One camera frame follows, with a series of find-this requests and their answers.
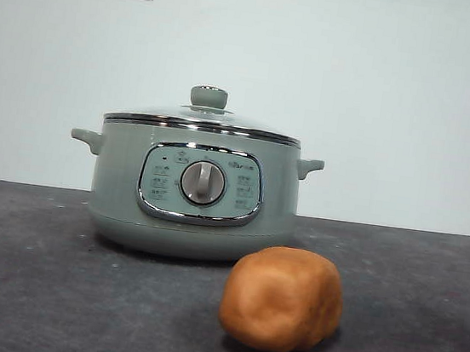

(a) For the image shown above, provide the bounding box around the glass lid with green knob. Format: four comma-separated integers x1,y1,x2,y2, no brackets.
103,73,307,146

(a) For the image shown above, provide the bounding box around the pale green electric pot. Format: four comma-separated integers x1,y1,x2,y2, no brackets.
57,114,328,275

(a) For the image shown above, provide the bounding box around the brown potato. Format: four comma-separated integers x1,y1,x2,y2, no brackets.
214,239,351,352

